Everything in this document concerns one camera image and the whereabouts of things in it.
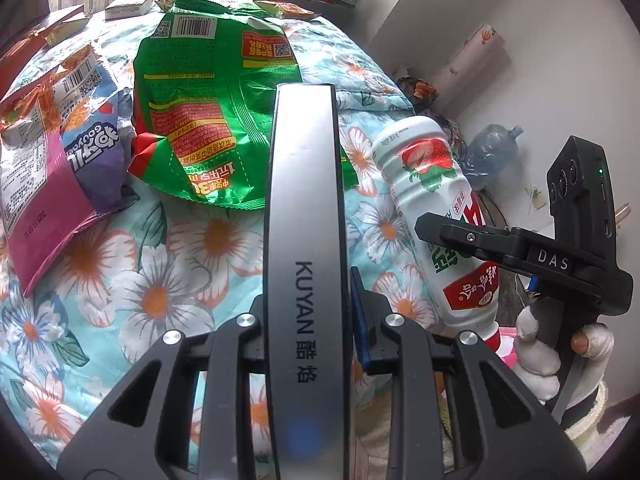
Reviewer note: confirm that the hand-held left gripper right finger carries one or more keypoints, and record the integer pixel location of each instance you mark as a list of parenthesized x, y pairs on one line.
[(360, 330)]

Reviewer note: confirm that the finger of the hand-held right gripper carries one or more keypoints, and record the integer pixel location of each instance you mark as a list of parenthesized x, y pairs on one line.
[(465, 237)]

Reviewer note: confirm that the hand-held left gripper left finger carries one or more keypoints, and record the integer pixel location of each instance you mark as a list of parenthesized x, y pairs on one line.
[(252, 330)]

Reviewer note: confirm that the white strawberry drink bottle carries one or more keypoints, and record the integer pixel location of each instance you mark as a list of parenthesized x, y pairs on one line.
[(425, 195)]

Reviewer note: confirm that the person's right hand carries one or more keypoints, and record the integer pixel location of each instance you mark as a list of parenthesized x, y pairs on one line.
[(535, 360)]

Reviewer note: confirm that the blue water jug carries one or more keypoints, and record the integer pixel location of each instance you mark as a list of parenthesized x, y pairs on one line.
[(490, 152)]

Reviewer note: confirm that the floral blanket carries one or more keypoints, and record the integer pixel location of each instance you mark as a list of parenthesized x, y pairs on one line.
[(150, 285)]

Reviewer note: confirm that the dark floral cloth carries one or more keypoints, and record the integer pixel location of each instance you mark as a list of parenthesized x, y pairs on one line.
[(419, 91)]

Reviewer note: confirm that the purple snack bag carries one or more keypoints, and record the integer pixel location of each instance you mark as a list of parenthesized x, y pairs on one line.
[(95, 155)]

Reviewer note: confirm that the pink snack packet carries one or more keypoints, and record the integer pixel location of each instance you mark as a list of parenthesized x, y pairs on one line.
[(40, 220)]

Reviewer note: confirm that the large green snack bag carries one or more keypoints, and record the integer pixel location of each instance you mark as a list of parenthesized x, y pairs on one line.
[(200, 85)]

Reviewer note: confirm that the yellow orange snack packet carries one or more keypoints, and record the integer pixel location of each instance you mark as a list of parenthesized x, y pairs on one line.
[(287, 8)]

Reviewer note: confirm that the gold snack packet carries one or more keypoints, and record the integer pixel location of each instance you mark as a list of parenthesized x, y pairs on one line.
[(175, 0)]

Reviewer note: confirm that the gold and white snack box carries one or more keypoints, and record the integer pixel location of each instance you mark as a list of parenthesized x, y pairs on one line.
[(127, 7)]

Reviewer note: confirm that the red-brown box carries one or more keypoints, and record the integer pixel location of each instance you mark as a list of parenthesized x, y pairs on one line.
[(65, 25)]

